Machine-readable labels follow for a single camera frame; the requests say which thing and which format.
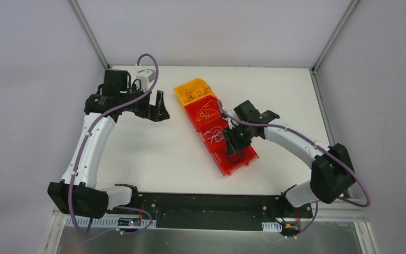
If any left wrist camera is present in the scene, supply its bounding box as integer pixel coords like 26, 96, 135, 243
136, 68, 156, 86

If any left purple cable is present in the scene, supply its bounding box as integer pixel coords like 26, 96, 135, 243
62, 53, 160, 236

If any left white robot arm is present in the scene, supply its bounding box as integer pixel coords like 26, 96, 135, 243
47, 68, 170, 219

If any white wire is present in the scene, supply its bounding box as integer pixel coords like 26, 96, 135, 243
202, 126, 227, 144

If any yellow plastic bin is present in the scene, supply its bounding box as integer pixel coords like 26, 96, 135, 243
173, 78, 216, 107

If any orange wire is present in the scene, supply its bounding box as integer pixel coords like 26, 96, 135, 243
185, 85, 212, 102

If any red front bin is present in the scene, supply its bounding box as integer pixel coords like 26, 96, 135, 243
211, 144, 260, 176

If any purple cable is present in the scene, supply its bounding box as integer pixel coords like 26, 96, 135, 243
217, 99, 371, 240
62, 53, 160, 236

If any red middle bin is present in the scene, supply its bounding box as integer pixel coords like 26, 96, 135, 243
195, 117, 232, 152

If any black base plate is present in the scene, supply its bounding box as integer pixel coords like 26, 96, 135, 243
129, 192, 313, 231

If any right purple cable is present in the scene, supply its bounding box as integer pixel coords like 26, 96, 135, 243
217, 99, 371, 240

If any red bin near yellow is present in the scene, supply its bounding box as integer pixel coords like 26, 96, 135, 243
184, 96, 222, 130

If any yellow wire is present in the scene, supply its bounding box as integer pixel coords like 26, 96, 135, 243
194, 102, 221, 123

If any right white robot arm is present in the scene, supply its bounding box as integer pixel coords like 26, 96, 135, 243
219, 100, 356, 217

